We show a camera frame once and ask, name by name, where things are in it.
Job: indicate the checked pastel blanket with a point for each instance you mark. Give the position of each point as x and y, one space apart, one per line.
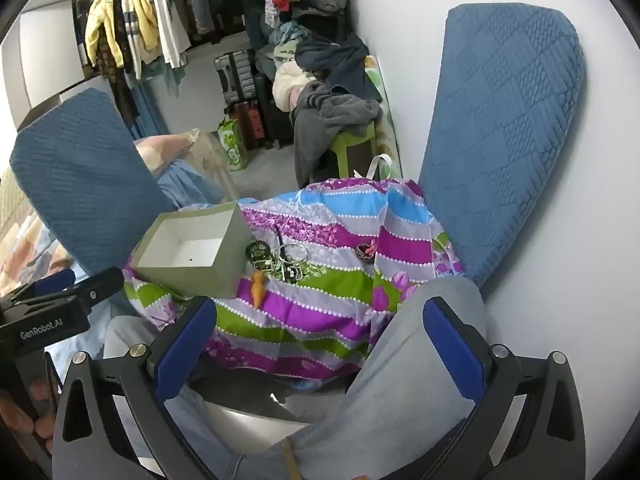
25 255

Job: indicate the cream comforter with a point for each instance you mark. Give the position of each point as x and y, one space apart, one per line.
290 82

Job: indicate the grey garment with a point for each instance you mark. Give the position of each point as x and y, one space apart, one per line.
320 125

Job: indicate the floral printed board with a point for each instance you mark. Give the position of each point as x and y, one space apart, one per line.
385 105

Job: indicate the row of hanging clothes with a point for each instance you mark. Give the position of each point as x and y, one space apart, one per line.
135 25

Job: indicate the large blue quilted cushion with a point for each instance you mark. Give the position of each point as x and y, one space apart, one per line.
87 180

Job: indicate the pink and black hair clip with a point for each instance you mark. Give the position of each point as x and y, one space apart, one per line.
367 252

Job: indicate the red suitcase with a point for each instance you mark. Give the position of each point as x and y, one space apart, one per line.
247 122

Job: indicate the pink pillow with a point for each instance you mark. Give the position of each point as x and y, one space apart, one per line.
160 147

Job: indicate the dark blue jacket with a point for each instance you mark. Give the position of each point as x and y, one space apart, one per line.
340 60

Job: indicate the person's right leg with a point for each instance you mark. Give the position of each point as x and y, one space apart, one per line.
405 390

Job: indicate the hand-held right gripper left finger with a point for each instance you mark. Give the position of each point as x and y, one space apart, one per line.
186 342

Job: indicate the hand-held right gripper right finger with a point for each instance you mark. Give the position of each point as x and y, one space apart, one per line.
452 347

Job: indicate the black suitcase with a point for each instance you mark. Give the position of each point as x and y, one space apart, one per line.
272 120

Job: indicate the grey-green cardboard box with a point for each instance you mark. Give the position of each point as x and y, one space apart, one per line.
220 265

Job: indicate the bed with blue sheet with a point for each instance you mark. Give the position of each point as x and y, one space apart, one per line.
190 180

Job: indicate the grey suitcase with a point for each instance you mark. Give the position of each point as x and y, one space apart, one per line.
235 77

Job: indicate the person's left hand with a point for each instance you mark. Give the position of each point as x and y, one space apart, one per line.
22 417

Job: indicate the green shopping bag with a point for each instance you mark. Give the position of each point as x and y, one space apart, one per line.
233 145

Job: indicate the colourful striped floral cloth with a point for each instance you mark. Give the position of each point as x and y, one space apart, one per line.
320 305

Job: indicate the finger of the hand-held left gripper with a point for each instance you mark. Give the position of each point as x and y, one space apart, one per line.
102 285
50 282

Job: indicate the green plastic stool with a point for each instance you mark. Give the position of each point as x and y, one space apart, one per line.
352 142

